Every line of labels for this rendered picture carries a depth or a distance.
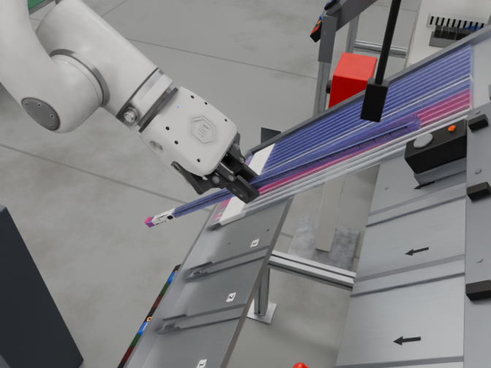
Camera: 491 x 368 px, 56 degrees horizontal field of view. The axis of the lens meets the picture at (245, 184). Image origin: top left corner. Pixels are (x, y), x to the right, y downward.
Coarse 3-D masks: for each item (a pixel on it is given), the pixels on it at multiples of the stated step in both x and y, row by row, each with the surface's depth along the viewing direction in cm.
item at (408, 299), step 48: (480, 48) 74; (480, 96) 64; (384, 192) 63; (432, 192) 56; (384, 240) 55; (432, 240) 50; (384, 288) 49; (432, 288) 45; (384, 336) 45; (432, 336) 41
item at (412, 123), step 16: (384, 128) 49; (400, 128) 47; (416, 128) 46; (352, 144) 51; (368, 144) 50; (304, 160) 56; (320, 160) 54; (256, 176) 63; (272, 176) 60; (288, 176) 58; (224, 192) 66; (176, 208) 76; (192, 208) 72
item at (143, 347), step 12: (216, 204) 95; (204, 228) 91; (204, 240) 89; (192, 252) 86; (192, 264) 85; (180, 276) 83; (168, 288) 81; (180, 288) 82; (168, 300) 79; (156, 312) 77; (168, 312) 78; (156, 324) 76; (144, 336) 74; (156, 336) 75; (144, 348) 73; (132, 360) 71; (144, 360) 73
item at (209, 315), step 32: (256, 224) 81; (224, 256) 81; (256, 256) 73; (192, 288) 80; (224, 288) 72; (256, 288) 68; (192, 320) 72; (224, 320) 65; (160, 352) 71; (192, 352) 65; (224, 352) 60
